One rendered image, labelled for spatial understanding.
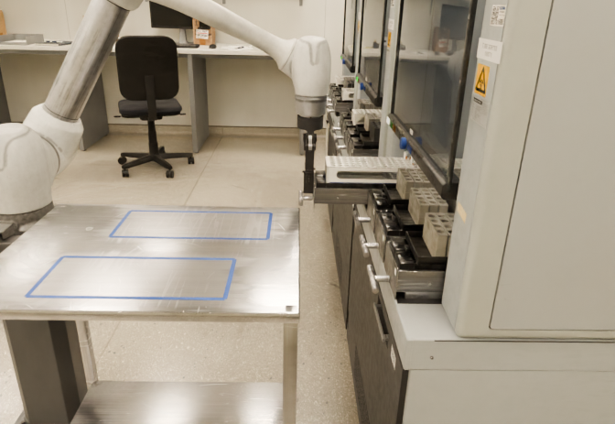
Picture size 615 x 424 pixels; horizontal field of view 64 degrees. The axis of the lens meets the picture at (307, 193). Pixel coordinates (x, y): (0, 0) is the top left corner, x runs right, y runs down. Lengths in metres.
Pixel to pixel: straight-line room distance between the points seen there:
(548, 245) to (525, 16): 0.38
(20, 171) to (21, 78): 4.16
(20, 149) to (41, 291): 0.57
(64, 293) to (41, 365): 0.79
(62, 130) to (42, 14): 3.85
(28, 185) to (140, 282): 0.62
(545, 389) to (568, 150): 0.48
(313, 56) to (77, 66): 0.68
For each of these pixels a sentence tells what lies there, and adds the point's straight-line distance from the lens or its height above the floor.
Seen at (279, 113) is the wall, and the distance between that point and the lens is 4.99.
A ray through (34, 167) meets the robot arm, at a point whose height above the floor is 0.88.
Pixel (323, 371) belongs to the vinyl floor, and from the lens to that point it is 1.98.
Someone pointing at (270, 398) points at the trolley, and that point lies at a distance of 1.47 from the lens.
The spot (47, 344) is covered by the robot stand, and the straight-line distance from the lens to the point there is 1.69.
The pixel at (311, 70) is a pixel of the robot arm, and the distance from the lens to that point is 1.34.
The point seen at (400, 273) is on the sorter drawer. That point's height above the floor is 0.80.
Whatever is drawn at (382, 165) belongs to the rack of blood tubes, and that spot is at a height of 0.86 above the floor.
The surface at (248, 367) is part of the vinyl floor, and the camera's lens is 1.99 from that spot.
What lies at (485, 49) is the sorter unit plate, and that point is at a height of 1.24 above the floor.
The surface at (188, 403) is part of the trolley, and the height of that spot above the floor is 0.28.
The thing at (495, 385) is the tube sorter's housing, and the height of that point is 0.63.
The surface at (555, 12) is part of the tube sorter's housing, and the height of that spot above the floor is 1.30.
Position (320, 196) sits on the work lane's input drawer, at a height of 0.78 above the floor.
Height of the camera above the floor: 1.31
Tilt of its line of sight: 22 degrees down
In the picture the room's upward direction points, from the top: 2 degrees clockwise
